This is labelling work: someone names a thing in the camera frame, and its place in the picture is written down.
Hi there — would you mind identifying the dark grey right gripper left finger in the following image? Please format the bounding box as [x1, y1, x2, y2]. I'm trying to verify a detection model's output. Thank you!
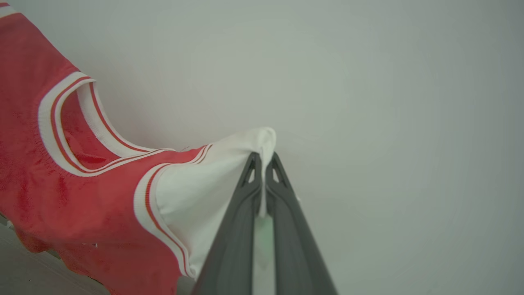
[192, 152, 263, 295]

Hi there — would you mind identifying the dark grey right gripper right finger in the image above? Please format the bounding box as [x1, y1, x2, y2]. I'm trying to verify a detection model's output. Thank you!
[265, 152, 339, 295]

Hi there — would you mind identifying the red and white jersey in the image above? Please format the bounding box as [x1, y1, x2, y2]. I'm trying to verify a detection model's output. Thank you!
[0, 2, 277, 295]

